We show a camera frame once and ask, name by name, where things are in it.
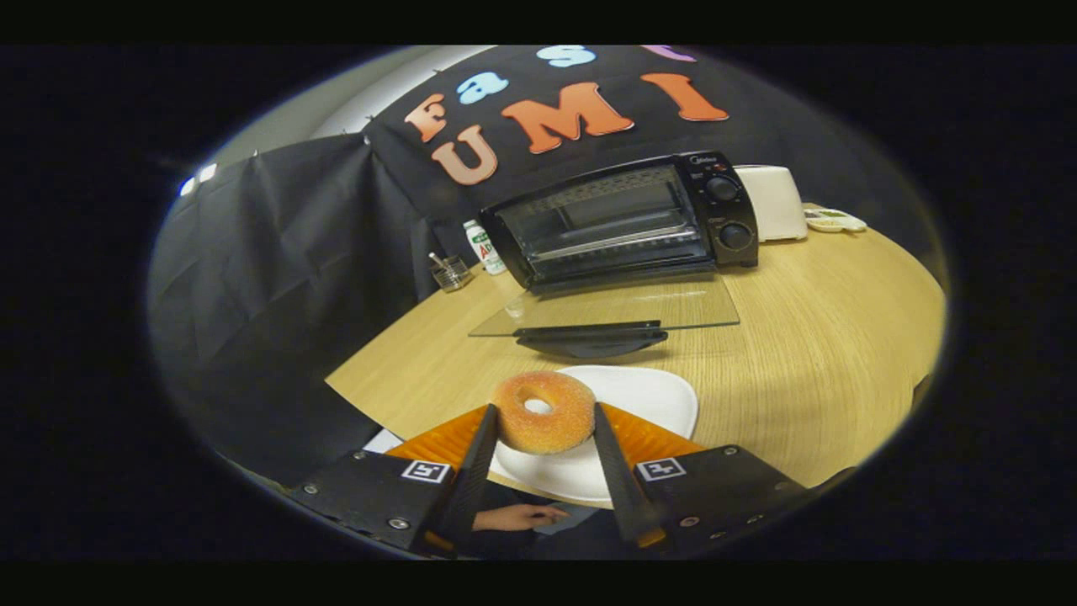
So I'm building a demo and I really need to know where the white plate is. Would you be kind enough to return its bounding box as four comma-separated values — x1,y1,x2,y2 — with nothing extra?
490,364,700,504

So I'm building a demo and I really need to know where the black toaster oven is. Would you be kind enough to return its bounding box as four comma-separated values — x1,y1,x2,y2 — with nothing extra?
468,150,761,361

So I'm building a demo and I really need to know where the small clear glass cup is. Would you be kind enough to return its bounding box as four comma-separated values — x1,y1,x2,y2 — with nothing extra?
427,251,475,293

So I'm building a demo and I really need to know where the small ceiling light panel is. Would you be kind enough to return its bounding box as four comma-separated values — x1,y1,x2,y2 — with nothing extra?
178,162,219,198

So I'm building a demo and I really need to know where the sugared orange donut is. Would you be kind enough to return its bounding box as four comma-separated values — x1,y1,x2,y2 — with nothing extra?
492,371,597,456

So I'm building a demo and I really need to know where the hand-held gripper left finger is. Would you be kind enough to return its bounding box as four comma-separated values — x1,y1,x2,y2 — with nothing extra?
289,402,500,559

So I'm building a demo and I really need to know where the white bread toaster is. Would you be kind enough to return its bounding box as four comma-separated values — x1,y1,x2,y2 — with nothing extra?
734,165,809,243

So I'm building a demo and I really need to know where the white bottle green label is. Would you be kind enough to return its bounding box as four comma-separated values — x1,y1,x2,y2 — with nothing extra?
463,220,508,276

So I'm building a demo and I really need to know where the white divided snack dish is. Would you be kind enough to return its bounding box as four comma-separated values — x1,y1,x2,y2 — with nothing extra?
804,207,868,235

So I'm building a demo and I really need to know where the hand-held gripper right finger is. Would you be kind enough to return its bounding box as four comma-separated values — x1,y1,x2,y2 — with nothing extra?
593,401,810,554

